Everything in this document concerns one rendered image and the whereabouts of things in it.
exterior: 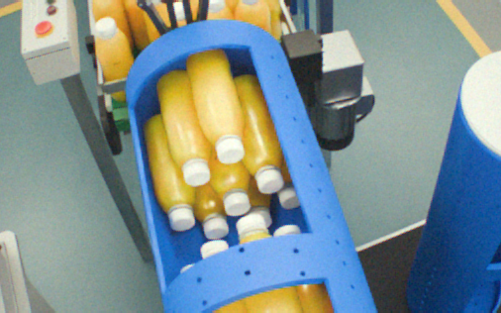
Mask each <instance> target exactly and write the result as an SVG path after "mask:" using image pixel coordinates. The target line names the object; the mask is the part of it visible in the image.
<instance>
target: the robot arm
mask: <svg viewBox="0 0 501 313"><path fill-rule="evenodd" d="M158 1H161V2H162V3H164V4H165V6H166V10H167V14H168V17H169V21H170V26H171V27H168V26H167V25H166V24H165V22H164V21H163V19H162V18H161V17H160V15H159V14H158V12H157V11H156V9H155V6H154V4H152V2H151V0H136V3H137V6H138V7H139V8H140V9H142V10H143V11H144V10H145V11H146V12H147V15H148V17H149V18H150V20H151V22H152V23H153V24H154V26H155V27H156V29H157V30H158V32H159V33H160V36H163V35H164V34H166V33H168V32H170V31H172V30H175V29H177V28H180V27H178V22H177V18H176V14H175V10H174V6H173V4H174V3H176V2H181V3H182V6H183V11H184V15H185V20H186V24H187V25H189V24H191V23H194V22H199V21H205V20H208V13H209V5H210V0H199V2H198V11H197V20H195V21H194V19H193V15H192V10H191V5H190V1H189V0H158Z"/></svg>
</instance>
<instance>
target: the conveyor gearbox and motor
mask: <svg viewBox="0 0 501 313"><path fill-rule="evenodd" d="M322 38H323V44H324V46H323V49H325V52H324V53H323V58H324V60H323V62H324V63H325V66H323V79H322V80H320V81H316V82H314V84H315V99H316V106H315V107H312V108H310V110H311V122H312V128H313V131H314V133H315V136H316V139H317V141H318V144H319V147H320V148H322V149H324V150H327V151H339V150H342V149H344V148H346V147H347V146H349V145H350V144H351V142H352V141H353V138H354V128H355V126H354V125H356V123H358V122H360V121H361V120H363V119H364V118H365V117H366V116H367V115H368V114H369V113H371V112H372V108H373V107H374V96H373V93H372V91H371V88H370V86H369V84H368V82H367V80H366V78H365V77H363V71H364V64H365V59H362V57H361V54H360V52H359V50H358V48H357V46H356V43H355V42H354V41H353V39H352V34H350V32H349V31H342V32H337V33H334V34H333V33H330V34H326V35H322ZM359 115H362V116H361V117H360V118H358V119H356V116H359Z"/></svg>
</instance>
